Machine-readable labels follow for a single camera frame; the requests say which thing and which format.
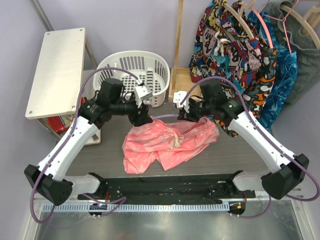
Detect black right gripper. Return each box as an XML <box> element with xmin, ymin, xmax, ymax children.
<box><xmin>178</xmin><ymin>98</ymin><xmax>214</xmax><ymax>123</ymax></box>

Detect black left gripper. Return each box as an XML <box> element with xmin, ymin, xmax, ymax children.
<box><xmin>110</xmin><ymin>94</ymin><xmax>153</xmax><ymax>127</ymax></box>

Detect lilac plastic hanger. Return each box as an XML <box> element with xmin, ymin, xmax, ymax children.
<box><xmin>151</xmin><ymin>113</ymin><xmax>191</xmax><ymax>123</ymax></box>

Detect pink patterned shorts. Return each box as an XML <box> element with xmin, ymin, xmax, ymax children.
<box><xmin>122</xmin><ymin>117</ymin><xmax>220</xmax><ymax>175</ymax></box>

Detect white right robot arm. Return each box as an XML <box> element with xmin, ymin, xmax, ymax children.
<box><xmin>173</xmin><ymin>81</ymin><xmax>310</xmax><ymax>200</ymax></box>

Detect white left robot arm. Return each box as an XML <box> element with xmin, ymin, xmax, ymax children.
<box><xmin>24</xmin><ymin>78</ymin><xmax>153</xmax><ymax>206</ymax></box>

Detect black orange camo shorts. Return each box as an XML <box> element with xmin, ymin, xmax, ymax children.
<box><xmin>214</xmin><ymin>1</ymin><xmax>278</xmax><ymax>138</ymax></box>

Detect comic print shorts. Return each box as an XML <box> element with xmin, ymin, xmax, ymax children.
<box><xmin>189</xmin><ymin>0</ymin><xmax>262</xmax><ymax>98</ymax></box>

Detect blue patterned shorts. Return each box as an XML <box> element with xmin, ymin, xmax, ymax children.
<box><xmin>258</xmin><ymin>11</ymin><xmax>298</xmax><ymax>130</ymax></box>

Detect pink plastic hanger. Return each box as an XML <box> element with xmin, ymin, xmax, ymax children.
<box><xmin>250</xmin><ymin>7</ymin><xmax>274</xmax><ymax>49</ymax></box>

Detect beige wooden hanger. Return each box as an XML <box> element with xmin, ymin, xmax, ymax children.
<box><xmin>279</xmin><ymin>0</ymin><xmax>320</xmax><ymax>49</ymax></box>
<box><xmin>221</xmin><ymin>0</ymin><xmax>256</xmax><ymax>39</ymax></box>

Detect grey green shorts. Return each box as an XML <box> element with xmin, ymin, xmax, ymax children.
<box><xmin>261</xmin><ymin>1</ymin><xmax>320</xmax><ymax>107</ymax></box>

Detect beige wooden hanger far right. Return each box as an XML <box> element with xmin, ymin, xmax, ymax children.
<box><xmin>279</xmin><ymin>0</ymin><xmax>320</xmax><ymax>49</ymax></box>

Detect wooden clothes rack stand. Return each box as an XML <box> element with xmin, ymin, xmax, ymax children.
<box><xmin>164</xmin><ymin>0</ymin><xmax>209</xmax><ymax>103</ymax></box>

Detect white plastic laundry basket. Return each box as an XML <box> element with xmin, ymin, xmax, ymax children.
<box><xmin>92</xmin><ymin>50</ymin><xmax>171</xmax><ymax>108</ymax></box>

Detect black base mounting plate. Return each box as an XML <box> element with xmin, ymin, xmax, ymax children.
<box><xmin>90</xmin><ymin>173</ymin><xmax>256</xmax><ymax>205</ymax></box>

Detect red book stack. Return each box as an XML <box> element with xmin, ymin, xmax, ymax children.
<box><xmin>46</xmin><ymin>94</ymin><xmax>87</xmax><ymax>134</ymax></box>

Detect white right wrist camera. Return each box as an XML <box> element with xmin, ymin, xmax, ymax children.
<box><xmin>172</xmin><ymin>91</ymin><xmax>187</xmax><ymax>109</ymax></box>

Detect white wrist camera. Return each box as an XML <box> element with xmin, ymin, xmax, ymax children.
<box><xmin>134</xmin><ymin>84</ymin><xmax>153</xmax><ymax>108</ymax></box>
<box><xmin>172</xmin><ymin>91</ymin><xmax>187</xmax><ymax>109</ymax></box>

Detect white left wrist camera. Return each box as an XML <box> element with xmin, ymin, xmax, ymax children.
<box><xmin>134</xmin><ymin>84</ymin><xmax>153</xmax><ymax>108</ymax></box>

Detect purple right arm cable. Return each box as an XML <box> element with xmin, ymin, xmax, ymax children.
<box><xmin>179</xmin><ymin>76</ymin><xmax>320</xmax><ymax>219</ymax></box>

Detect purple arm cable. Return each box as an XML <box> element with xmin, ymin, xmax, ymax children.
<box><xmin>29</xmin><ymin>66</ymin><xmax>145</xmax><ymax>224</ymax></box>
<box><xmin>179</xmin><ymin>76</ymin><xmax>320</xmax><ymax>219</ymax></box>

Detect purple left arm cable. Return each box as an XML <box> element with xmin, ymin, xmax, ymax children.
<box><xmin>29</xmin><ymin>66</ymin><xmax>145</xmax><ymax>224</ymax></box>

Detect slotted white cable duct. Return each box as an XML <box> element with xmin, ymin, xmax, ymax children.
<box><xmin>54</xmin><ymin>201</ymin><xmax>230</xmax><ymax>213</ymax></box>

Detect thin pink wire hanger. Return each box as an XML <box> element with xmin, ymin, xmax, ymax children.
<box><xmin>262</xmin><ymin>0</ymin><xmax>299</xmax><ymax>54</ymax></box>

